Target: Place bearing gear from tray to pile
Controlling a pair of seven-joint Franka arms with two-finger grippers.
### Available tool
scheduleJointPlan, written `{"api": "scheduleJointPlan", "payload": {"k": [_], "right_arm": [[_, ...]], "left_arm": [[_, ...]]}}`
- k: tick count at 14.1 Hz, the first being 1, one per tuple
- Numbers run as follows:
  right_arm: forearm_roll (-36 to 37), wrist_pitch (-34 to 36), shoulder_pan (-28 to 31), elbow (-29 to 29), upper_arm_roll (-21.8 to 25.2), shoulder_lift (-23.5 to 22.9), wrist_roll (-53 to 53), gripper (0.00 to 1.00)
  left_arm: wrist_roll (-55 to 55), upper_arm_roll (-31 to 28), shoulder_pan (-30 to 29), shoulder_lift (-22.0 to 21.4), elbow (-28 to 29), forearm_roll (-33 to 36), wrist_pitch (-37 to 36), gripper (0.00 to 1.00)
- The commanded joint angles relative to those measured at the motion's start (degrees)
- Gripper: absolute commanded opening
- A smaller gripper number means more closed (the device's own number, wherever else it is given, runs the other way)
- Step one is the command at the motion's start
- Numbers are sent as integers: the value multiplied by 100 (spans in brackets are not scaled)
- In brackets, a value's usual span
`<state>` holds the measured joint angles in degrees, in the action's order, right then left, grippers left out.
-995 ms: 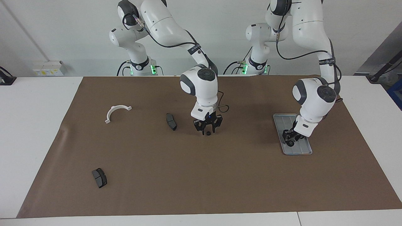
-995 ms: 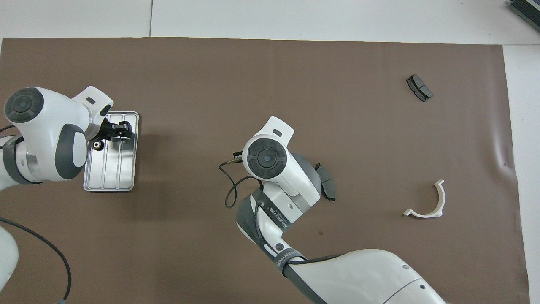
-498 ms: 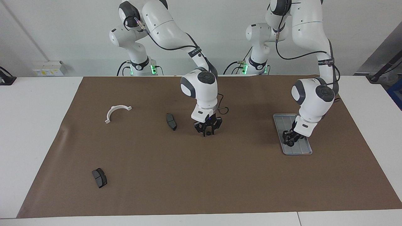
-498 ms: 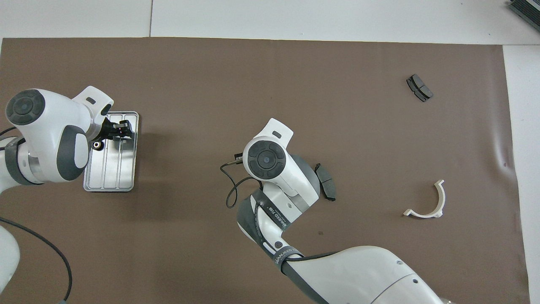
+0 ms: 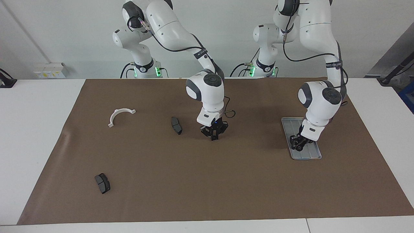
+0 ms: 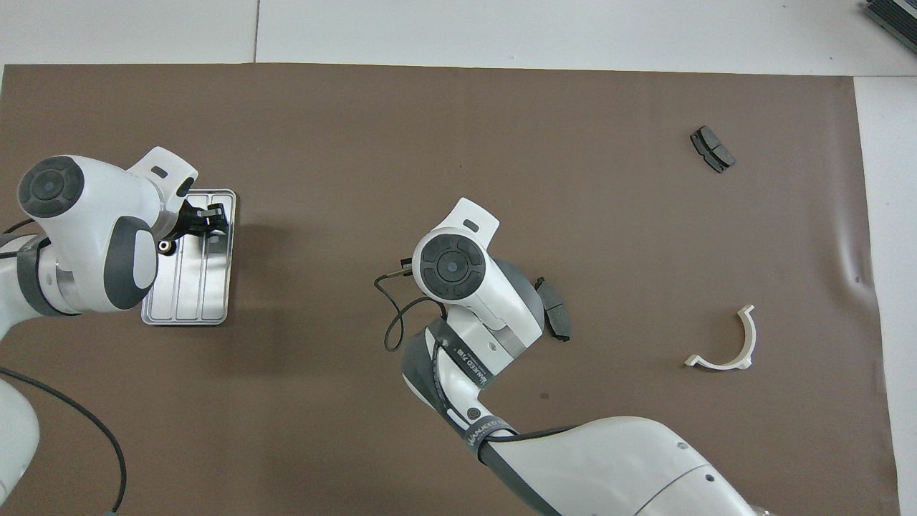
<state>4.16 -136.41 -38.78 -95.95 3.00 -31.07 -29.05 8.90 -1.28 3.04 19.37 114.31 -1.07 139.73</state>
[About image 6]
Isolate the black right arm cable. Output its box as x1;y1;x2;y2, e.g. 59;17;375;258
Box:
373;264;449;354

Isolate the brown table mat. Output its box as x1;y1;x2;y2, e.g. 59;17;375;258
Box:
0;63;902;516

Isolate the silver metal tray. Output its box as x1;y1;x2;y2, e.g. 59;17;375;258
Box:
141;188;237;327

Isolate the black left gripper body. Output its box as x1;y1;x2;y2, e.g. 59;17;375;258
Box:
172;199;208;240

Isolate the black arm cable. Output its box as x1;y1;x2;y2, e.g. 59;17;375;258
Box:
373;264;449;354
0;219;128;516

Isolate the dark grey ribbed device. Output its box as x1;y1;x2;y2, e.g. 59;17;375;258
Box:
862;0;917;56

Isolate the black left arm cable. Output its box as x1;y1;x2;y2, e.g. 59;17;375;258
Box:
0;219;128;516

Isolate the short dark grey brake pad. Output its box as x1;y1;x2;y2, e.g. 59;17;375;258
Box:
689;125;736;175

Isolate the long dark grey brake pad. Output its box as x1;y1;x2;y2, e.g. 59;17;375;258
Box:
536;277;572;343

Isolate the white curved plastic bracket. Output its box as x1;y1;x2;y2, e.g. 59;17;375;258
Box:
684;304;757;372

